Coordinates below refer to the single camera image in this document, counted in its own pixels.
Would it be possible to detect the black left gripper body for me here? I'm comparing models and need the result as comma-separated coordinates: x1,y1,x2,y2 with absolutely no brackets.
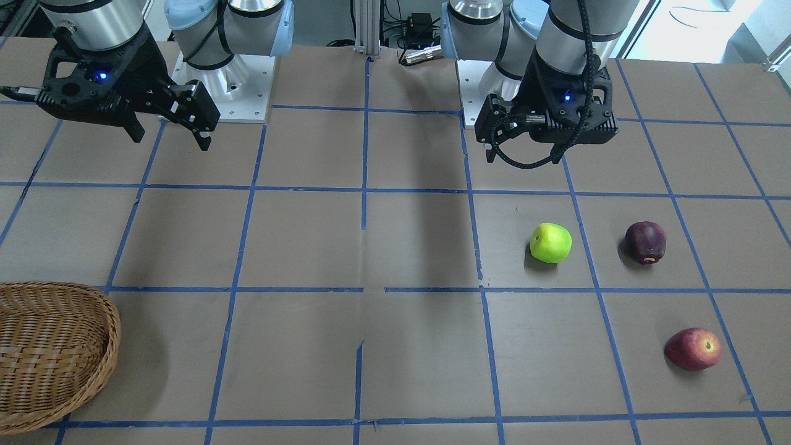
512,53,619,145

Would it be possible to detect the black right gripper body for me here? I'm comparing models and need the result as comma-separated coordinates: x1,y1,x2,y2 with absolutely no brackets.
36,25,175,127

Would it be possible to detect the green apple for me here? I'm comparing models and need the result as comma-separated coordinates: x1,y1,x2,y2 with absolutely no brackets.
529,222,573,264

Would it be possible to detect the dark red apple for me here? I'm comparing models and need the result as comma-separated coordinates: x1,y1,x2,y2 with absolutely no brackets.
624,221,667,265

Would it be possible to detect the red yellow apple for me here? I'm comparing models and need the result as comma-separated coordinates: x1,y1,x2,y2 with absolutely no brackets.
664,328,723,372

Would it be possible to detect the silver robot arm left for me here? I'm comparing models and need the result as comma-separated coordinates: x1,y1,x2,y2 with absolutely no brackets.
441,1,638,169

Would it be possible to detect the woven wicker basket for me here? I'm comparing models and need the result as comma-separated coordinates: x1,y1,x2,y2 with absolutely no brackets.
1,281,121,436

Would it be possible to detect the silver metal connector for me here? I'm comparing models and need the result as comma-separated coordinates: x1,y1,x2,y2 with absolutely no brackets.
402,44,443,67

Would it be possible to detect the black electronics box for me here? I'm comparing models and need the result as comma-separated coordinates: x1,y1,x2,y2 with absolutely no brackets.
405,12,433,45

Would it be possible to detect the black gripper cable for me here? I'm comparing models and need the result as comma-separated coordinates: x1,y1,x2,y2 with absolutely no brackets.
488,0,597,169

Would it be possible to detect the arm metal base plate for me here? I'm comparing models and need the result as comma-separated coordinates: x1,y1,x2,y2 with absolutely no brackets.
172,53,279,124
457,60,522,129

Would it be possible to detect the aluminium frame post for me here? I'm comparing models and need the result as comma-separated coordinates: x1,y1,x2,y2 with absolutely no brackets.
352,1,382,59

